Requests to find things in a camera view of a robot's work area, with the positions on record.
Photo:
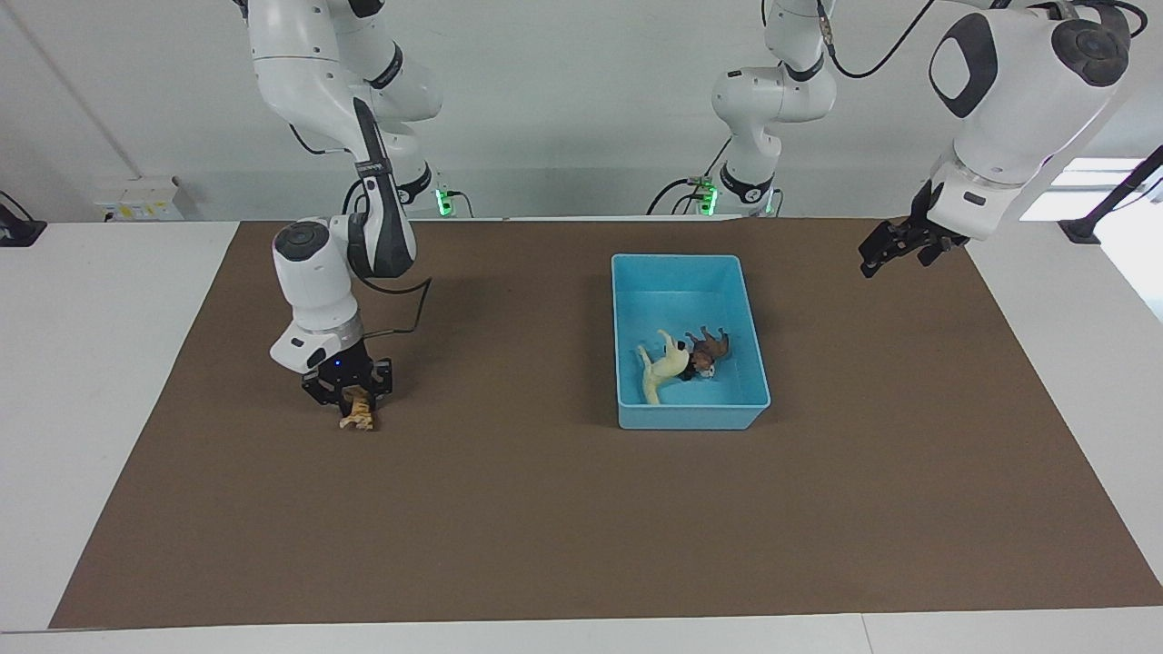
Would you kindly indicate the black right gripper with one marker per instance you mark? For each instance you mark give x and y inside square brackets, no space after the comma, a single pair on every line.
[350,372]

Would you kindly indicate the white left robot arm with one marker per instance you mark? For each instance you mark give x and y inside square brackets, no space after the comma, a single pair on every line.
[1008,118]

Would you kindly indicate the black stand base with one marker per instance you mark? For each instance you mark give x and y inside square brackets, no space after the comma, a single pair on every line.
[18,232]

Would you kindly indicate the brown table mat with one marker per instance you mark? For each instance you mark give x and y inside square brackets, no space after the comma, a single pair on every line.
[545,518]

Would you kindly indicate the cream llama toy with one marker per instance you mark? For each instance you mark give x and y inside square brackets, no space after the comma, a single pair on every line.
[663,368]

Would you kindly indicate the light blue storage box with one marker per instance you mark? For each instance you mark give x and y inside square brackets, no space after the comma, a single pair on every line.
[718,413]

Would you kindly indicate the orange striped tiger toy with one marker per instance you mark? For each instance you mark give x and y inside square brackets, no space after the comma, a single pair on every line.
[362,418]

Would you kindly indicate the brown lion toy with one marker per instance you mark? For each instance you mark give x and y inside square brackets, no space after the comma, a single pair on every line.
[710,347]

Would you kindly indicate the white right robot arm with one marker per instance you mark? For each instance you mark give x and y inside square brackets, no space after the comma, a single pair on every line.
[313,282]

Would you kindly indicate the white wall socket box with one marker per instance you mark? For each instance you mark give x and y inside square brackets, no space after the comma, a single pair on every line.
[138,200]

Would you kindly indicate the black camera stand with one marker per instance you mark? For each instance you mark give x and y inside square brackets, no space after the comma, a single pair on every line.
[1113,200]

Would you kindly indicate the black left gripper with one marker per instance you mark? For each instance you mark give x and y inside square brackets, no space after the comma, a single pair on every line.
[922,236]

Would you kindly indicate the black and white panda toy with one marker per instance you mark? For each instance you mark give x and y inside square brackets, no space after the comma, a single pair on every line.
[705,371]

